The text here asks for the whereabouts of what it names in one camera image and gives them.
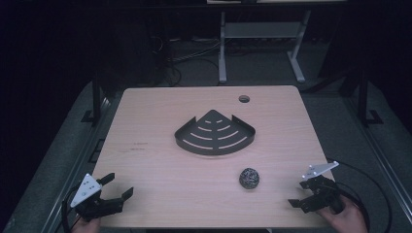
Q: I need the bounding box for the person's left hand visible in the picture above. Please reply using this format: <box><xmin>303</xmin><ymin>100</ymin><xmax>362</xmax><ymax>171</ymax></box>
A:
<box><xmin>71</xmin><ymin>216</ymin><xmax>102</xmax><ymax>233</ymax></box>

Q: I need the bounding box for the white metal desk frame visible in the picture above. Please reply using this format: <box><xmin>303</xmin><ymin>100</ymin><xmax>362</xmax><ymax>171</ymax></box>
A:
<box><xmin>218</xmin><ymin>9</ymin><xmax>313</xmax><ymax>84</ymax></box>

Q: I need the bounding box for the black slotted corner shelf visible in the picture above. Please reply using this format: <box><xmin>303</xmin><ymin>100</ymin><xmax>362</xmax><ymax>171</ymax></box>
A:
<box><xmin>174</xmin><ymin>109</ymin><xmax>257</xmax><ymax>156</ymax></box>

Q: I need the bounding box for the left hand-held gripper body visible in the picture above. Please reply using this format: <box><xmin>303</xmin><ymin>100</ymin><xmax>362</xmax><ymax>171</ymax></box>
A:
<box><xmin>70</xmin><ymin>173</ymin><xmax>125</xmax><ymax>223</ymax></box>

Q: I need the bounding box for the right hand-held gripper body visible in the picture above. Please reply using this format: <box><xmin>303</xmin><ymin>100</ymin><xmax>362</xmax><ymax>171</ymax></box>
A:
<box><xmin>299</xmin><ymin>160</ymin><xmax>345</xmax><ymax>215</ymax></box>

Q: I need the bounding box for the person's right hand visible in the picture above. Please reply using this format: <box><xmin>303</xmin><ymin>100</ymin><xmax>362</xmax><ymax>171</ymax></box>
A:
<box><xmin>315</xmin><ymin>195</ymin><xmax>369</xmax><ymax>233</ymax></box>

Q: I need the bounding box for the bundle of floor cables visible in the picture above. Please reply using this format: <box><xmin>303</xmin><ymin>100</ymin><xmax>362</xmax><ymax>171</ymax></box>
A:
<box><xmin>150</xmin><ymin>34</ymin><xmax>225</xmax><ymax>87</ymax></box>

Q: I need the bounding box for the black metal stand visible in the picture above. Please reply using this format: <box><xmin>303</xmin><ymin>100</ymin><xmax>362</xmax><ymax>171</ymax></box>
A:
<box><xmin>355</xmin><ymin>69</ymin><xmax>385</xmax><ymax>128</ymax></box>
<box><xmin>80</xmin><ymin>72</ymin><xmax>106</xmax><ymax>126</ymax></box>

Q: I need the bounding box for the aluminium frame rail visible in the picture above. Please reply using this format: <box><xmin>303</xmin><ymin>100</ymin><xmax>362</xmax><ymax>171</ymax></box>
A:
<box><xmin>344</xmin><ymin>96</ymin><xmax>412</xmax><ymax>217</ymax></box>
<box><xmin>40</xmin><ymin>96</ymin><xmax>113</xmax><ymax>233</ymax></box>

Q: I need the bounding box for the steel wool ball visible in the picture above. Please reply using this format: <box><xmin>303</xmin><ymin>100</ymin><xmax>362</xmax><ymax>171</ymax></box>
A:
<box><xmin>238</xmin><ymin>167</ymin><xmax>261</xmax><ymax>190</ymax></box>

